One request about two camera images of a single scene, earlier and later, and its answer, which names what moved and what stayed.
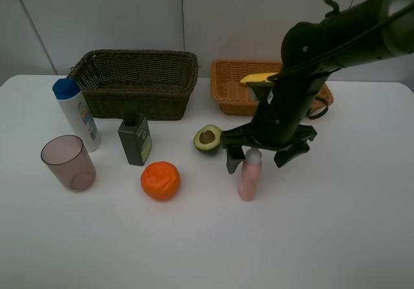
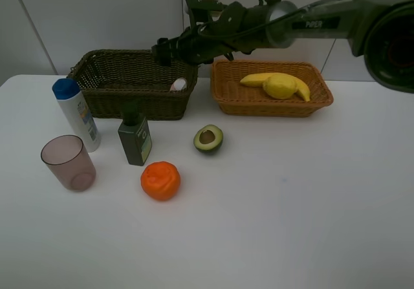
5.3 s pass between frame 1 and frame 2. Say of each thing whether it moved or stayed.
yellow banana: stayed
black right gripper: moved
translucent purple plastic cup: stayed
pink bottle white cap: moved
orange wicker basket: stayed
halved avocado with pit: stayed
